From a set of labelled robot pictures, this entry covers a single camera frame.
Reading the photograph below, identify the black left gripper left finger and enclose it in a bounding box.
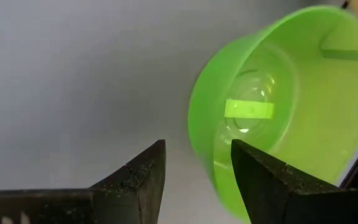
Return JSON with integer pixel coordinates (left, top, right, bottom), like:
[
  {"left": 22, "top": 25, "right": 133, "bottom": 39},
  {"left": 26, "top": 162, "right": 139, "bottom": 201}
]
[{"left": 0, "top": 139, "right": 167, "bottom": 224}]

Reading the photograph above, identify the green translucent plastic bowl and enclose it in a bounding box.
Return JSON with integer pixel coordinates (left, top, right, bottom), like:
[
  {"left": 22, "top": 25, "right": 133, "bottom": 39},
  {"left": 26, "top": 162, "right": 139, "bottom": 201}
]
[{"left": 187, "top": 4, "right": 358, "bottom": 223}]

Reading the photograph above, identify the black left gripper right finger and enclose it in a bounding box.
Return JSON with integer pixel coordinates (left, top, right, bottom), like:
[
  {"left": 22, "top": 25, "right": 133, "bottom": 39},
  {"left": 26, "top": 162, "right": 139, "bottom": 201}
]
[{"left": 231, "top": 139, "right": 358, "bottom": 224}]

